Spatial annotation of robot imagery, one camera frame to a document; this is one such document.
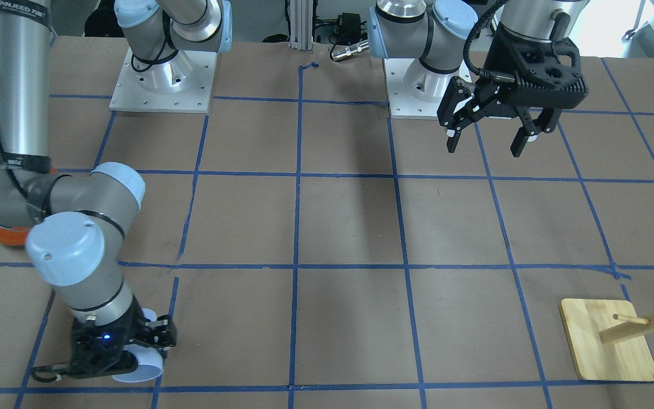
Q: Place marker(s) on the silver cable connector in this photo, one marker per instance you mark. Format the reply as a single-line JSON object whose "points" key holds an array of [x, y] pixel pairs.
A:
{"points": [[349, 51]]}

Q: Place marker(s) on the wooden mug tree stand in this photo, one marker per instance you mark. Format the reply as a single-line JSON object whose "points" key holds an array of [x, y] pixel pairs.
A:
{"points": [[607, 340]]}

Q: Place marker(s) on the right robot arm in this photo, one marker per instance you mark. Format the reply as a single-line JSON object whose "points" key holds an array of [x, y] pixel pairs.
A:
{"points": [[76, 225]]}

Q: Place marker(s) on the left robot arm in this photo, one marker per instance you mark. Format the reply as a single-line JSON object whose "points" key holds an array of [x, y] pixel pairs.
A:
{"points": [[435, 33]]}

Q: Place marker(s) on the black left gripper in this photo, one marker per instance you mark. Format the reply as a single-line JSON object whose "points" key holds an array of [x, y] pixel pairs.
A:
{"points": [[495, 67]]}

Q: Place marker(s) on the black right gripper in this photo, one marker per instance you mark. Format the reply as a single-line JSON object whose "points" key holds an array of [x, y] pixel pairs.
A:
{"points": [[135, 328]]}

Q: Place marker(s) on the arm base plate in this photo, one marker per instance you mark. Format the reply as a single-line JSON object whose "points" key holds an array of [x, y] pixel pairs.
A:
{"points": [[182, 85], [414, 92]]}

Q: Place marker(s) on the pale blue cup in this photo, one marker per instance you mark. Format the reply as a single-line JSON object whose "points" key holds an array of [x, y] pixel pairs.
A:
{"points": [[149, 363]]}

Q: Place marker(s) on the aluminium frame post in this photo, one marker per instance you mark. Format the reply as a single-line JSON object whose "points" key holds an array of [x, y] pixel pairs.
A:
{"points": [[301, 21]]}

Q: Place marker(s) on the black power adapter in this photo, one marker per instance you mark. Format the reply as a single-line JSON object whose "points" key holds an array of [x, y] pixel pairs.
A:
{"points": [[349, 28]]}

